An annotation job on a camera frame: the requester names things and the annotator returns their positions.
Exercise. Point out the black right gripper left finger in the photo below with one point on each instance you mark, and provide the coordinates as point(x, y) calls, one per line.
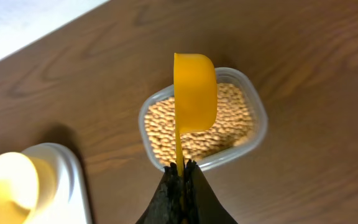
point(165, 206)

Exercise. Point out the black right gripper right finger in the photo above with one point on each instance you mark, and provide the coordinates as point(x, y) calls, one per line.
point(202, 204)

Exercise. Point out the yellow measuring scoop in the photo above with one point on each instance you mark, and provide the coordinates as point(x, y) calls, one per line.
point(195, 93)

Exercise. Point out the white kitchen scale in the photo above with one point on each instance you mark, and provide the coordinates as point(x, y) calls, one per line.
point(63, 197)

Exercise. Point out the pale yellow bowl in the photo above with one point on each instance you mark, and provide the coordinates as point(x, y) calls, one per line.
point(27, 187)

